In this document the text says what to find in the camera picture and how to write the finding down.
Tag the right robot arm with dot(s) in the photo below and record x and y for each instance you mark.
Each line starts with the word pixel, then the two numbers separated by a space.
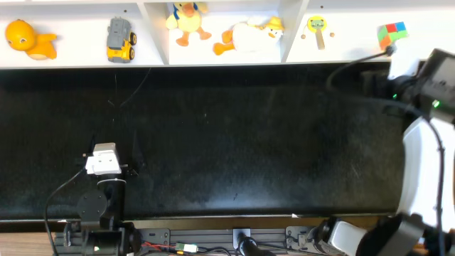
pixel 419 170

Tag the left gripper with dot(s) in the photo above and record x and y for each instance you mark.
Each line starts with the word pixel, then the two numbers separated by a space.
pixel 128 170

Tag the yellow wooden rattle drum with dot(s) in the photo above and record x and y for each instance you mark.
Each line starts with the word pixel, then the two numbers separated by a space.
pixel 317 25

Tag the grey and yellow toy truck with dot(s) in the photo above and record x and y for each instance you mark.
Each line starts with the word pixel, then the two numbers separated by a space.
pixel 119 39

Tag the white plush duck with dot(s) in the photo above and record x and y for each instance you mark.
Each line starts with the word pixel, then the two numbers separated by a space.
pixel 252 37

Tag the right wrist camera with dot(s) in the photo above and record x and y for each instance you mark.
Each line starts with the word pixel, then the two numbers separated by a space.
pixel 403 65

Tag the many-coloured puzzle cube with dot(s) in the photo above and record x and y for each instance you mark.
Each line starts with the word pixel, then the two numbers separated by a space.
pixel 392 32

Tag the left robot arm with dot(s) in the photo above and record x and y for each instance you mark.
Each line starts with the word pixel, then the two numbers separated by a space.
pixel 93 206

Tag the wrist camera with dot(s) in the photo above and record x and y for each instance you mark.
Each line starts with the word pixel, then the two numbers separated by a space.
pixel 104 160
pixel 403 65

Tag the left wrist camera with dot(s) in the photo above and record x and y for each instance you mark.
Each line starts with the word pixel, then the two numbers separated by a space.
pixel 104 160

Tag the white shelf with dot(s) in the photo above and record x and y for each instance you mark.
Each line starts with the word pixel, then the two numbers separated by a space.
pixel 89 46

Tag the yellow rubber duck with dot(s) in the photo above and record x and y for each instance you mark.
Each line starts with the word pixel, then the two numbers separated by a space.
pixel 25 37

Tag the yellow plush duck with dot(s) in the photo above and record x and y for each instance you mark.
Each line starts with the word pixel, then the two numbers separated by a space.
pixel 189 23

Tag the mounting rail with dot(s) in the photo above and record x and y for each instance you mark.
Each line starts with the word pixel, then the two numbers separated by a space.
pixel 213 238

